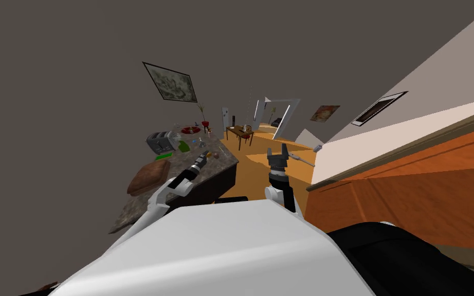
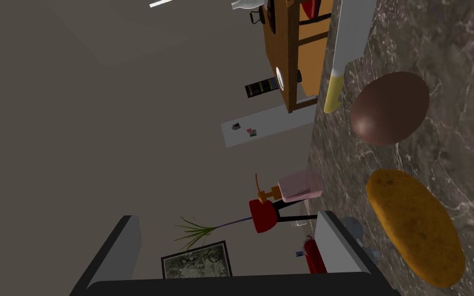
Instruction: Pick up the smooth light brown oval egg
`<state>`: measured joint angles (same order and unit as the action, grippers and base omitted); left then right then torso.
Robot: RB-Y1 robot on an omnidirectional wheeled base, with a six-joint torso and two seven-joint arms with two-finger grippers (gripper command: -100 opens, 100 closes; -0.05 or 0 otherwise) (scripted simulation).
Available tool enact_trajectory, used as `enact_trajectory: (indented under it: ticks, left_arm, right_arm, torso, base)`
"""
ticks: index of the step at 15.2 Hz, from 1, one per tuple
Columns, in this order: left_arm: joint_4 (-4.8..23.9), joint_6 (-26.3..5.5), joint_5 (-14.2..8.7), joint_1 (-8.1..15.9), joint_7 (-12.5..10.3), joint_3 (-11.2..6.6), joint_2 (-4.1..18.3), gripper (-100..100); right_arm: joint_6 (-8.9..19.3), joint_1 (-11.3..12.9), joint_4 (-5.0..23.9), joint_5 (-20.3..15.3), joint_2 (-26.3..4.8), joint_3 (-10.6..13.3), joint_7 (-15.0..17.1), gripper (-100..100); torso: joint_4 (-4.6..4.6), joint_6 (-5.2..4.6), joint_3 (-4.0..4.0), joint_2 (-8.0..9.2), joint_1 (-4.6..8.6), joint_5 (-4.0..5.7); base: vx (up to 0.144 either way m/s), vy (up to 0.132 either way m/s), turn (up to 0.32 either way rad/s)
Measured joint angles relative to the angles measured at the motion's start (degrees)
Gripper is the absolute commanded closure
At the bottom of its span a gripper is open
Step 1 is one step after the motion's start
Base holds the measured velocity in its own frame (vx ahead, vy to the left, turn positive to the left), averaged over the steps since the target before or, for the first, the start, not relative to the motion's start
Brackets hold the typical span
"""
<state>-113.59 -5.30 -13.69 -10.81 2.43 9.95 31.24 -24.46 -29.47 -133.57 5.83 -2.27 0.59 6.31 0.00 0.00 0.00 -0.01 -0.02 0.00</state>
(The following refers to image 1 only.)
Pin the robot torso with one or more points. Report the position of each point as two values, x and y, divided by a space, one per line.
220 255

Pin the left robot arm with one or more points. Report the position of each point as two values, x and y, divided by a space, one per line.
159 202

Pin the brown bread loaf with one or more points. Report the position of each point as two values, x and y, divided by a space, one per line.
148 177

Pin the red plate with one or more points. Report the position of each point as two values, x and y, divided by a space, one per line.
190 130

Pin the grey toaster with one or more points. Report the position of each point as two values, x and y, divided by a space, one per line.
161 142

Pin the red vase with plant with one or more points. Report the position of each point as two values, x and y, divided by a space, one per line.
205 123

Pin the green bottle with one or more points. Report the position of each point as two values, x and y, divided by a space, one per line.
184 146

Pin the dark white-framed picture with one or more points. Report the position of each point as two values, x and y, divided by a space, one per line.
379 108

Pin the grey landscape painting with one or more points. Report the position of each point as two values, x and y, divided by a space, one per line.
171 83

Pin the brown wooden table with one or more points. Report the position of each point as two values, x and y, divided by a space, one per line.
240 132

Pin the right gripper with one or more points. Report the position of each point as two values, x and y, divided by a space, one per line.
279 159

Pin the green flat sponge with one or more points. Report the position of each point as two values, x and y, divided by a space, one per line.
163 156

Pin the white open door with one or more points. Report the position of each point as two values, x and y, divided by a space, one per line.
283 122

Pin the orange painting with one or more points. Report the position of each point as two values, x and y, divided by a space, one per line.
324 113

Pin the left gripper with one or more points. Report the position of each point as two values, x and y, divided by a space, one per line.
203 158

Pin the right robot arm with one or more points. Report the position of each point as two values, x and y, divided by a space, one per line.
282 185

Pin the white narrow door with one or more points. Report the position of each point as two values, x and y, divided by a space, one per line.
225 118

